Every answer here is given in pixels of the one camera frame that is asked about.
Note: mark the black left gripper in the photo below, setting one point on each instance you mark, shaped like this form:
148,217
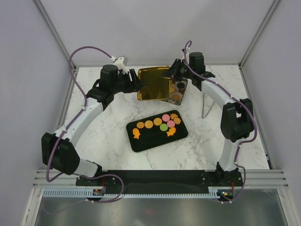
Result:
138,85

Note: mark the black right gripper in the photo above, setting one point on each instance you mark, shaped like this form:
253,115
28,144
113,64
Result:
173,71

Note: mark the black round cookie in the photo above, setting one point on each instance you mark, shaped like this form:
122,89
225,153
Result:
180,85

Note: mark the green christmas cookie tin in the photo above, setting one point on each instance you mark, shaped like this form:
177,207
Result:
176,102

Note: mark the gold tin lid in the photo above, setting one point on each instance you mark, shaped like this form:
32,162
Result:
155,87

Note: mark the metal serving tongs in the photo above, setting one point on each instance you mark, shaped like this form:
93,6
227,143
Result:
207,105

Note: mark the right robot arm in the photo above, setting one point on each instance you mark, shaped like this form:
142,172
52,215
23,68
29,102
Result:
237,120

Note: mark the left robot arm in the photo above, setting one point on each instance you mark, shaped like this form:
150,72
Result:
58,149

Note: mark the white paper cup top-right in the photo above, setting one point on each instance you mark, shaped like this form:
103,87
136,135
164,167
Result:
184,83

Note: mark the white paper cup centre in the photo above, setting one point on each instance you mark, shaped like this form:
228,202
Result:
175,87

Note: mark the white paper cup bottom-right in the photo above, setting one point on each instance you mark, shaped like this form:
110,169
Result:
176,93

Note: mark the plain orange round cookie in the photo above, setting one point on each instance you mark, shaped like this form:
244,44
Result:
140,125

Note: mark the orange star swirl cookie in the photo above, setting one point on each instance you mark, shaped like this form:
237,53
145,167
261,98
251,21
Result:
173,116

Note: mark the dotted orange round cookie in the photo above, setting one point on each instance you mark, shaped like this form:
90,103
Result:
148,124

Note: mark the pink round cookie upper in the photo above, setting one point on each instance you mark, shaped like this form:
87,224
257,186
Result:
165,117

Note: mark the pink round cookie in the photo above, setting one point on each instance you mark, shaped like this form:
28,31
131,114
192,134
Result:
170,123
165,117

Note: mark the orange flower cookie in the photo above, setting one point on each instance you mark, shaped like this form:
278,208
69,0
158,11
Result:
177,120

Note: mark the orange fish cookie left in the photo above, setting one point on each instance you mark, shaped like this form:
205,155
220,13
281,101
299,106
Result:
136,133

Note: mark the orange fish cookie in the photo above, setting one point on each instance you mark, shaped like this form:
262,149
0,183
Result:
171,131
136,133

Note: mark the pink round cookie lower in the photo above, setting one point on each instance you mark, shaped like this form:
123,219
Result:
170,123

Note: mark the dark green rectangular tray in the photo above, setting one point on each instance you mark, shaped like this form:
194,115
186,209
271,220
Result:
154,137

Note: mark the green round cookie lower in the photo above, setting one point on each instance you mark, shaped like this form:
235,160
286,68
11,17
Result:
163,127

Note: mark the orange fish cookie right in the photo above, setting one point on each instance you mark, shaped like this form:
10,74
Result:
171,131

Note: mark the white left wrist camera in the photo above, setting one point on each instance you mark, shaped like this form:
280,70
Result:
121,63

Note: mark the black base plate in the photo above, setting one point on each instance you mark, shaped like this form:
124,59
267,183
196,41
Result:
163,181

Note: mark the right aluminium frame post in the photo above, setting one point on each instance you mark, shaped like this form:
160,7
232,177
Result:
264,23

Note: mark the aluminium frame post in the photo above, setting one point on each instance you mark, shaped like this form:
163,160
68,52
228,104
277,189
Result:
46,18
264,23

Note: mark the left aluminium frame post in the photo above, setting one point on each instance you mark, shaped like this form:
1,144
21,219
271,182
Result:
46,18

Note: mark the white slotted cable duct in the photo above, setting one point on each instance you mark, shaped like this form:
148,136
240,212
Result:
96,193

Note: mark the aluminium front rail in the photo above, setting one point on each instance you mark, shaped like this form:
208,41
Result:
254,179

